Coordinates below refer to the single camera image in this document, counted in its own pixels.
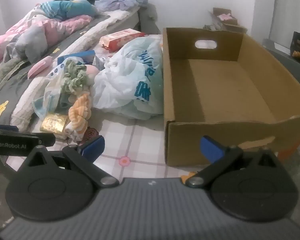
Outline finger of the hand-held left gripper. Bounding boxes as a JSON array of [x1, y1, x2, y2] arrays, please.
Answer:
[[0, 124, 18, 132], [37, 132, 56, 146]]

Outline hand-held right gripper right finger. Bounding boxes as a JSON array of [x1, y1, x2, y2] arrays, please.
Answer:
[[184, 135, 283, 188]]

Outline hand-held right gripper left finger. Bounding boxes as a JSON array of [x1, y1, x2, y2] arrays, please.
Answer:
[[17, 135, 120, 188]]

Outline clear plastic bag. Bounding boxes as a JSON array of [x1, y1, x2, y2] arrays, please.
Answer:
[[32, 56, 105, 120]]

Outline white wipes pack blue dots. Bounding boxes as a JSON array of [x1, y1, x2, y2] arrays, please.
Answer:
[[44, 60, 73, 93]]

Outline brown cardboard box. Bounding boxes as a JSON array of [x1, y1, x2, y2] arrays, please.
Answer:
[[162, 27, 300, 167]]

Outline pink round cushion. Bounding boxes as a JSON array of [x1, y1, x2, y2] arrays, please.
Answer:
[[61, 61, 100, 98]]

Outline brown bear charm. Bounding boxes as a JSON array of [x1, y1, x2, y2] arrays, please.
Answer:
[[83, 127, 98, 142]]

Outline gold foil packet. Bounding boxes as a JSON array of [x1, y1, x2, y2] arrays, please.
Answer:
[[39, 114, 70, 137]]

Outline grey bed sheet yellow print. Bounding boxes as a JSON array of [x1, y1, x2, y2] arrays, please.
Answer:
[[0, 17, 110, 128]]

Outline checked flower sheet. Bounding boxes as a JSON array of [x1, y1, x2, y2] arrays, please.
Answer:
[[5, 34, 208, 180]]

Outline pink pouch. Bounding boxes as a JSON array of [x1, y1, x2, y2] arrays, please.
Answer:
[[27, 56, 53, 78]]

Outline white crumpled cloth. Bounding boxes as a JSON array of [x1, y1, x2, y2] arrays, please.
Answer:
[[92, 36, 164, 120]]

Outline blue flat box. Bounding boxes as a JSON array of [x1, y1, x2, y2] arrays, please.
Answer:
[[57, 50, 97, 65]]

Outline red tissue pack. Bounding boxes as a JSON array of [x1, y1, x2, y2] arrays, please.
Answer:
[[99, 29, 145, 52]]

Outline pink grey quilt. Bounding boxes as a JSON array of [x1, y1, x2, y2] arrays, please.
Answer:
[[0, 15, 94, 72]]

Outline white checked blanket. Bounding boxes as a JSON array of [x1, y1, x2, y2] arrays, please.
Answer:
[[11, 10, 140, 130]]

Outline small cardboard box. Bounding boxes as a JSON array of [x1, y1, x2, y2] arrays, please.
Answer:
[[207, 7, 248, 33]]

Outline teal striped pillow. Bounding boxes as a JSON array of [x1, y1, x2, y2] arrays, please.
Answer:
[[39, 0, 98, 19]]

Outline grey hanging cloth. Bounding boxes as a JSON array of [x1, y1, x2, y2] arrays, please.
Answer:
[[140, 4, 163, 34]]

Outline purple clothes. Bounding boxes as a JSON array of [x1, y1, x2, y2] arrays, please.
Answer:
[[94, 0, 149, 12]]

